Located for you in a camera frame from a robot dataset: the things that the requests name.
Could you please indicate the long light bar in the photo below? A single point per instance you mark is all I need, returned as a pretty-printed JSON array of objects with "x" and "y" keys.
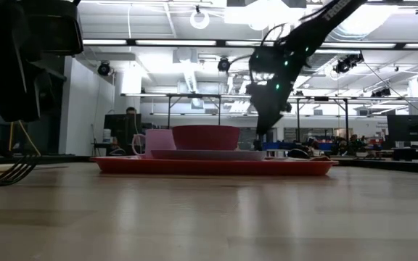
[{"x": 176, "y": 42}]

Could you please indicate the red plastic tray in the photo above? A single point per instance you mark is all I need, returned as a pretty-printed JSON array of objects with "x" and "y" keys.
[{"x": 212, "y": 167}]

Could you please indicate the person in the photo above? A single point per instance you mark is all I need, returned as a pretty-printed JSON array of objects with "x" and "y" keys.
[
  {"x": 131, "y": 111},
  {"x": 354, "y": 141}
]

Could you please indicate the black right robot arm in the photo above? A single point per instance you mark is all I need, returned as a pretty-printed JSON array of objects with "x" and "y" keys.
[{"x": 321, "y": 25}]

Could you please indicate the lavender round plate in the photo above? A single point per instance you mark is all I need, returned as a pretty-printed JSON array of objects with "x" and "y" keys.
[{"x": 209, "y": 155}]

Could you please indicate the magenta bowl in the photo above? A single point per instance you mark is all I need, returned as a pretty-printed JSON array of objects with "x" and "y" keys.
[{"x": 205, "y": 137}]

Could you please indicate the black round spotlight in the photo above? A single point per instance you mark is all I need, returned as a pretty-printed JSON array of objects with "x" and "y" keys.
[
  {"x": 347, "y": 64},
  {"x": 224, "y": 64},
  {"x": 381, "y": 93},
  {"x": 104, "y": 69}
]

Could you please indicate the black aluminium table frame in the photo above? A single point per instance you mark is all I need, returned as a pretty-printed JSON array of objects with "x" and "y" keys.
[{"x": 394, "y": 166}]

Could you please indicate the blue bin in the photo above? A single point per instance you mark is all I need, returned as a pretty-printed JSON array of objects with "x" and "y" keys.
[{"x": 278, "y": 146}]

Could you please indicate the black metal table frame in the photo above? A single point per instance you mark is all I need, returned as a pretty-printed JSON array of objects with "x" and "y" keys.
[
  {"x": 346, "y": 116},
  {"x": 169, "y": 108}
]

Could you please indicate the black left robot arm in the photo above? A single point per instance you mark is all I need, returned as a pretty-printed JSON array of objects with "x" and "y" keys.
[{"x": 49, "y": 29}]

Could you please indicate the dark desk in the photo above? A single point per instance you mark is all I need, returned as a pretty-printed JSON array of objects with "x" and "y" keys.
[{"x": 412, "y": 154}]

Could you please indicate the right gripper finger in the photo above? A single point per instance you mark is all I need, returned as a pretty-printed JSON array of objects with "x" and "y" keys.
[{"x": 269, "y": 121}]

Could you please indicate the black computer monitor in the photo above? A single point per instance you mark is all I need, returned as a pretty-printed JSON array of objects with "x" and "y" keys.
[
  {"x": 122, "y": 125},
  {"x": 410, "y": 128}
]

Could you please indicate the light pink mug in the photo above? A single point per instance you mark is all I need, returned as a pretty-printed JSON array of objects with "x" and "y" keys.
[{"x": 160, "y": 141}]

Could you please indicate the white bucket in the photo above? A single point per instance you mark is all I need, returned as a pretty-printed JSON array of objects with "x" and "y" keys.
[{"x": 107, "y": 137}]

